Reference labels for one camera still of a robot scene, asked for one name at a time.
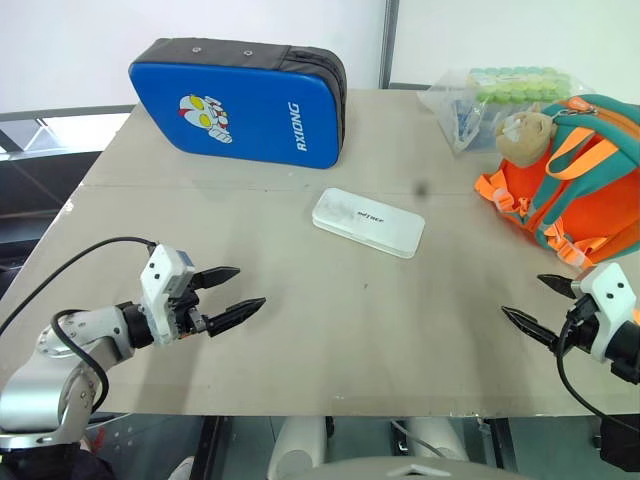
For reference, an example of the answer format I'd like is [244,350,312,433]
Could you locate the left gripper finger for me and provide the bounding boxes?
[193,265,242,292]
[203,297,268,338]

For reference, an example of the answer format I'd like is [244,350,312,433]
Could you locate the grey rounded robot torso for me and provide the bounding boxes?
[298,453,522,480]

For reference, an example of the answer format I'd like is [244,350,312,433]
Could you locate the white cylindrical robot leg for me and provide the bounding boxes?
[266,416,332,480]
[398,417,472,462]

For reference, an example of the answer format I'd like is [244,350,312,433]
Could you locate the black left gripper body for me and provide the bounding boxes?
[166,282,209,342]

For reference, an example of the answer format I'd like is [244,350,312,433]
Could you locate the brown plush toy pendant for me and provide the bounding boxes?
[494,103,560,167]

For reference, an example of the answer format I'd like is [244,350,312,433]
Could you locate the white pencil case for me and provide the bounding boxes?
[311,187,427,260]

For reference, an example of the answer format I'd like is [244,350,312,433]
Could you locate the dark rounded shape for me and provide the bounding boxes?
[0,440,117,480]

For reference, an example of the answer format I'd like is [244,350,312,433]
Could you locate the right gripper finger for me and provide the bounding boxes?
[500,305,560,352]
[536,272,582,302]

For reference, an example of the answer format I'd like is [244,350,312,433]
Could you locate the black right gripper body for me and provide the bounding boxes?
[563,294,602,356]

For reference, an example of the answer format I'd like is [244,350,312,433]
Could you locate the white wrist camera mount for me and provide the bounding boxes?
[138,243,197,347]
[571,261,639,365]

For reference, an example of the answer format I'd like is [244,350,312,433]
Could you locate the orange teal child backpack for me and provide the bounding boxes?
[473,93,640,269]

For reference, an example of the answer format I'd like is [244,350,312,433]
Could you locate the clear plastic bag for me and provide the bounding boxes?
[417,64,577,158]

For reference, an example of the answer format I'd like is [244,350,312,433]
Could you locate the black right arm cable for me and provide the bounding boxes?
[555,305,622,427]

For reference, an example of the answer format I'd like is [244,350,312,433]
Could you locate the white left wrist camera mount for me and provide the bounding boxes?
[138,243,197,347]

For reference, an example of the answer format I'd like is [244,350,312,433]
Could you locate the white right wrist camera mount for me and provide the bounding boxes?
[571,261,639,365]

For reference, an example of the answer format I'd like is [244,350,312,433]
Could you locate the green capped tube pack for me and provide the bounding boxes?
[468,65,573,105]

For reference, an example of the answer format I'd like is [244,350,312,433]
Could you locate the grey vertical wall post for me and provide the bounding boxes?
[377,0,402,89]

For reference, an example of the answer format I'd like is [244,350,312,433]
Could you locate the black table leg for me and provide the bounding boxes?
[197,416,227,480]
[478,417,519,472]

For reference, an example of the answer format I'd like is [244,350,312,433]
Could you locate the black box under table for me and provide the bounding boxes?
[592,415,640,473]

